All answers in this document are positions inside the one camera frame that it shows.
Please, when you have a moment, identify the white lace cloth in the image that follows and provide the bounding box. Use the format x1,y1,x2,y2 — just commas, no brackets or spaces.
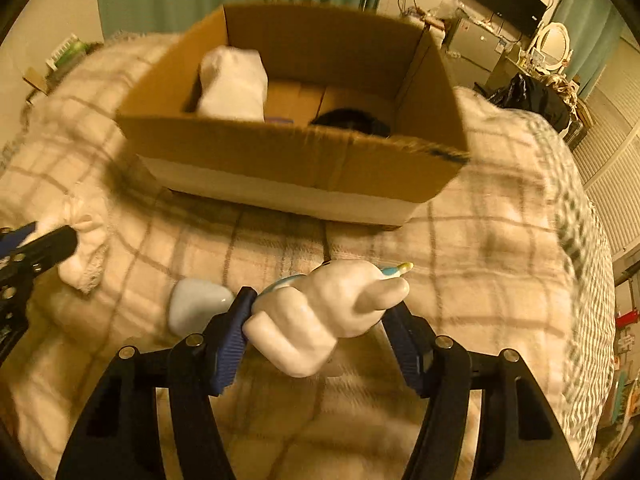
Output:
23,186,111,295

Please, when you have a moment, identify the light blue earbud case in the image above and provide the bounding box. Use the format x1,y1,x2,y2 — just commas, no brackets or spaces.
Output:
167,278,234,338

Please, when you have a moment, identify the white plush toy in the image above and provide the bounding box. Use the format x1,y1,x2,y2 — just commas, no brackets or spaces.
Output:
243,259,413,378

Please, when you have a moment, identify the white sock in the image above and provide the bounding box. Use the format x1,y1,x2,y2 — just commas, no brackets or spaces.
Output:
196,46,268,122

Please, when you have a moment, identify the black sock bundle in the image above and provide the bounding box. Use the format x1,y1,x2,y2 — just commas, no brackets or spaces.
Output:
310,108,390,138

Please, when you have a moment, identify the grey checked duvet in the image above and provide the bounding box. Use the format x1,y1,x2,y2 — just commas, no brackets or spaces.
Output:
518,112,615,477

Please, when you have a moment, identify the plaid beige blanket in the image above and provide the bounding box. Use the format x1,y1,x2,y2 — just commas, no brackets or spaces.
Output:
1,36,574,479

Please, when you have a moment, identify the bedside box with books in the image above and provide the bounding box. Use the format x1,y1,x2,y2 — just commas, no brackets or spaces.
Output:
22,34,103,94

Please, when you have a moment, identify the white louvered wardrobe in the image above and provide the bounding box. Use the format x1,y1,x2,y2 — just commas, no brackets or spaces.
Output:
573,39,639,258

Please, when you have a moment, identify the brown cardboard box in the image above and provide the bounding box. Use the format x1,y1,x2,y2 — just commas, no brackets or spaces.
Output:
116,3,470,226

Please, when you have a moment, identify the black jacket on chair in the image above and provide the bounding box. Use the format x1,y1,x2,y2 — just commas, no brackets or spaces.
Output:
488,73,570,132

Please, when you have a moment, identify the white oval vanity mirror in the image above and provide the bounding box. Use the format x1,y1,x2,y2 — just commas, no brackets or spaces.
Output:
527,22,573,74

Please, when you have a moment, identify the silver mini fridge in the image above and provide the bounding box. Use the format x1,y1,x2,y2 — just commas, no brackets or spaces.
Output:
444,18,506,72

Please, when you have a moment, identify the green curtain right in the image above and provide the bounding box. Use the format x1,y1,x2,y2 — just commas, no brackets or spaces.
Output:
552,0,625,100

